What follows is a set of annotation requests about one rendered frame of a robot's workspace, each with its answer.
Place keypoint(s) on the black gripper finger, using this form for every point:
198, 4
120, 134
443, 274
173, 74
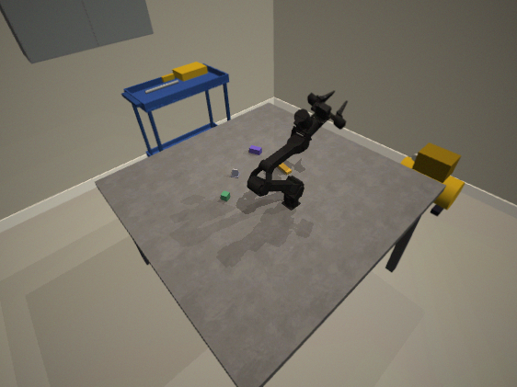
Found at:
326, 96
342, 108

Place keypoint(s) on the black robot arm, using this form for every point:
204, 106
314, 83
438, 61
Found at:
292, 187

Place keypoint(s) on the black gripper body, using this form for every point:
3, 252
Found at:
338, 120

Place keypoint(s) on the purple rectangular block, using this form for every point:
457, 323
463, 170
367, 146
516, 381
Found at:
255, 150

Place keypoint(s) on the yellow bar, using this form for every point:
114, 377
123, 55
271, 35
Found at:
284, 168

